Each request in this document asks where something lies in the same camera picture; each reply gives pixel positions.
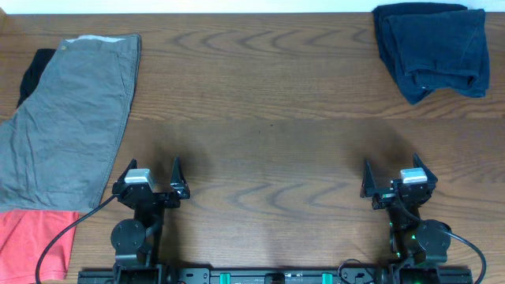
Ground folded navy blue garment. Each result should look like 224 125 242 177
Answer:
372 2 490 105

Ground black garment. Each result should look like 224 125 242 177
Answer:
17 49 56 107

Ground grey shorts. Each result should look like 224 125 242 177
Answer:
1 34 141 212

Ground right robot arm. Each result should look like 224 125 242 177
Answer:
360 155 451 283

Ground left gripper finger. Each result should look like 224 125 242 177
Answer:
117 159 137 183
170 156 187 192

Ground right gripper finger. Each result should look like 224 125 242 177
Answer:
361 159 376 196
413 153 438 184

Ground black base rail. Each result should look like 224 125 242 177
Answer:
77 264 473 284

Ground red printed t-shirt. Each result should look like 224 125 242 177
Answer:
1 210 79 284

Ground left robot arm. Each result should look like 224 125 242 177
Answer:
110 158 190 284

